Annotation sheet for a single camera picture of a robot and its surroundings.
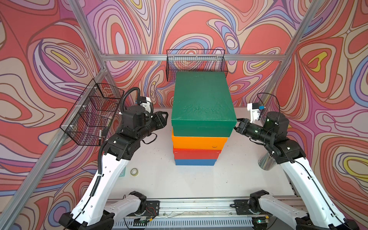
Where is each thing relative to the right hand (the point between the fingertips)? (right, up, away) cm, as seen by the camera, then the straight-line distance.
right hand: (227, 125), depth 64 cm
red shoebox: (-20, -15, +9) cm, 27 cm away
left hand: (-27, +5, -2) cm, 28 cm away
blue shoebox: (-13, -23, +20) cm, 33 cm away
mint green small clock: (-56, -29, +19) cm, 66 cm away
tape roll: (-51, -29, +22) cm, 63 cm away
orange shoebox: (-13, -9, +5) cm, 16 cm away
